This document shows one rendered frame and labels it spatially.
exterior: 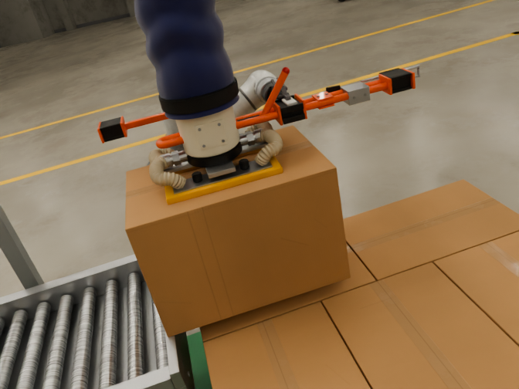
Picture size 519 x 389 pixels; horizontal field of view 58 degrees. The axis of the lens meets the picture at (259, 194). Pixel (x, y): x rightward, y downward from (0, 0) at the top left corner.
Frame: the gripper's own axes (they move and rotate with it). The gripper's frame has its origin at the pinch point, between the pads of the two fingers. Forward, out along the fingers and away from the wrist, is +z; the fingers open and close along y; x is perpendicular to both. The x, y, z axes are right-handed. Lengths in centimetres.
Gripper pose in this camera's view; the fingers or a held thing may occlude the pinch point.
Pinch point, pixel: (290, 108)
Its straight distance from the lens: 144.2
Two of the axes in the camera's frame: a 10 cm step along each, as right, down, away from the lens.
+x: -9.5, 3.0, -1.2
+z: 2.4, 4.2, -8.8
